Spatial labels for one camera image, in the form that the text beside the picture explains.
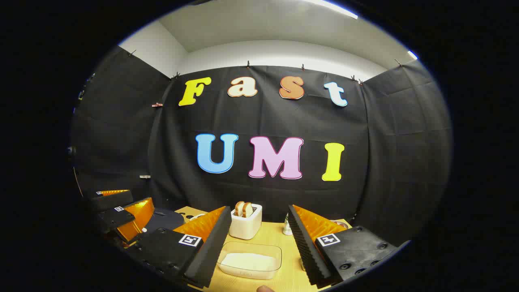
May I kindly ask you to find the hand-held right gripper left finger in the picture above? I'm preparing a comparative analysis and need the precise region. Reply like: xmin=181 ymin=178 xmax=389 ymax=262
xmin=127 ymin=206 xmax=232 ymax=288

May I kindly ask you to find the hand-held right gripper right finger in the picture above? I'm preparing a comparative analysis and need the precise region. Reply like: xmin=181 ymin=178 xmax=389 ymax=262
xmin=288 ymin=204 xmax=411 ymax=290

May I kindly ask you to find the clear plastic food box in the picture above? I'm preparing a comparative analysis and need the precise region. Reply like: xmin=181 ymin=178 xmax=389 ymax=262
xmin=217 ymin=241 xmax=283 ymax=280

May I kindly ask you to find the white toaster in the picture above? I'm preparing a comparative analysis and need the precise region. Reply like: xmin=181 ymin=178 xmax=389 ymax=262
xmin=229 ymin=203 xmax=263 ymax=240

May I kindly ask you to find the black backdrop cloth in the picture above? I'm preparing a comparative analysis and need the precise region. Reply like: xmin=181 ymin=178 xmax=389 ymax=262
xmin=71 ymin=45 xmax=453 ymax=244

